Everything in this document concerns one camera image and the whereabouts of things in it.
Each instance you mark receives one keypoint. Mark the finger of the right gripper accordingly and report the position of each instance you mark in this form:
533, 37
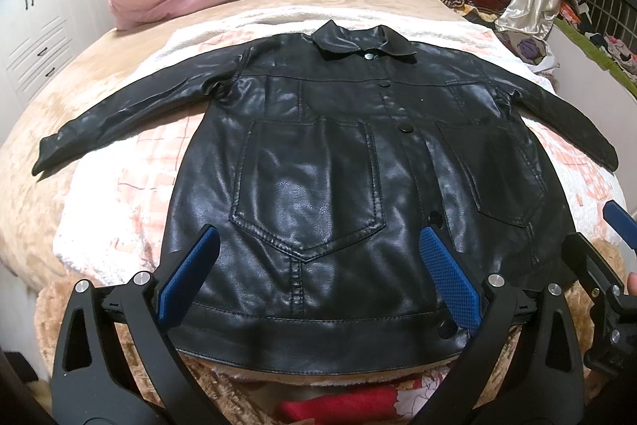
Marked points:
620, 220
594, 273

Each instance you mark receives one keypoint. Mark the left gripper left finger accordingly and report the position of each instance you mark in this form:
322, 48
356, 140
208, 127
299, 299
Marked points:
92, 381

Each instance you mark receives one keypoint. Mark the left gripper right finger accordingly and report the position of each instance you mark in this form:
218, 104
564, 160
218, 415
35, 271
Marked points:
522, 363

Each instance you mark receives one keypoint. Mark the black leather jacket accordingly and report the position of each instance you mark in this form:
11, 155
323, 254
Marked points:
320, 159

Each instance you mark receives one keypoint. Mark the clothes heap by curtain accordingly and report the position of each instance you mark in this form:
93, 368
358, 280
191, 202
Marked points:
533, 52

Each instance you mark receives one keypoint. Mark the right hand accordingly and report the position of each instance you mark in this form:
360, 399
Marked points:
632, 284

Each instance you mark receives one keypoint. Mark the beige plush bedspread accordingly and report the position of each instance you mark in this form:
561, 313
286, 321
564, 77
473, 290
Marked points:
32, 205

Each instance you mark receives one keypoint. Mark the red cloth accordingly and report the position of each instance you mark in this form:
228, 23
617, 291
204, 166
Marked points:
366, 405

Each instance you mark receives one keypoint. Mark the white wardrobe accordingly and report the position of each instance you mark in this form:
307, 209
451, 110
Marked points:
39, 38

